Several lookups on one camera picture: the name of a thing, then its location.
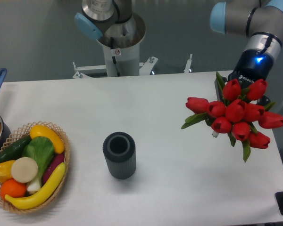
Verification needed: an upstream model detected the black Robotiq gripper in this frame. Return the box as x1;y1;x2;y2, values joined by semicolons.
214;49;273;105

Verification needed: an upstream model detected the red tulip bouquet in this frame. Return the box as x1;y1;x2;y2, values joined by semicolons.
181;73;283;161

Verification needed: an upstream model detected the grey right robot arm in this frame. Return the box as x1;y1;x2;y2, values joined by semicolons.
210;0;283;89

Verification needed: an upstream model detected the dark grey ribbed vase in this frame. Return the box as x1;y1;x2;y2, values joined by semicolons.
102;132;136;179

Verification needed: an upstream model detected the yellow squash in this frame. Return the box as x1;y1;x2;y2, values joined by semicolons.
30;124;65;154

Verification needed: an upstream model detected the purple sweet potato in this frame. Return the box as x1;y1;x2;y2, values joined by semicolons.
42;153;64;185

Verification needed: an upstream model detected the green lettuce leaf vegetable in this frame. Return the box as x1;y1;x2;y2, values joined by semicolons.
22;137;54;194

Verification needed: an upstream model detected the yellow banana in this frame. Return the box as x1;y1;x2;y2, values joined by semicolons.
5;162;66;210

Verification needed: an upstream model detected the woven wicker basket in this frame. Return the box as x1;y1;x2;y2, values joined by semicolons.
0;121;70;214

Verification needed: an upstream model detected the beige round disc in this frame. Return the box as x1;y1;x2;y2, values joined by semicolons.
11;157;38;183

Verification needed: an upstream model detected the dark green cucumber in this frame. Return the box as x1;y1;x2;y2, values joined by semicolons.
0;136;32;163

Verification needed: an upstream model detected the orange fruit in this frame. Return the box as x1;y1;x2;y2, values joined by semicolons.
0;179;26;200

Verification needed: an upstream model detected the yellow bell pepper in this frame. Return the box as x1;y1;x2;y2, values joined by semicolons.
0;160;15;183

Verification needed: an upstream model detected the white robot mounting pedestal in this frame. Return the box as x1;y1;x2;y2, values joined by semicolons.
73;42;193;79

